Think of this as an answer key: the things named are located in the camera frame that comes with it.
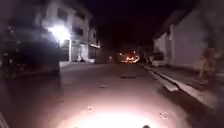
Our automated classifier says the grey asphalt road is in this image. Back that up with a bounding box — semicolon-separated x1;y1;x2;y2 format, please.
0;61;224;128

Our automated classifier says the white vehicle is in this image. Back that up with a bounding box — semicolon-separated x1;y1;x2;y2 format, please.
147;52;168;68

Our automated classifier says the pale multi-storey building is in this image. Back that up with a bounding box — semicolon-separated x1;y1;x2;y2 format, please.
36;0;102;64

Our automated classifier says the raised concrete pavement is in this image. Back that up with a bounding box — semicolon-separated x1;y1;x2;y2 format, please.
137;62;224;111

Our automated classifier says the dark low building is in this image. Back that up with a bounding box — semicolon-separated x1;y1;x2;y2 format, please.
0;19;62;78

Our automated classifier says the person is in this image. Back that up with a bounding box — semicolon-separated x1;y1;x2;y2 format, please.
198;47;222;88

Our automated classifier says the white wall building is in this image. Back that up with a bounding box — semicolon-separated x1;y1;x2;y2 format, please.
153;6;224;73

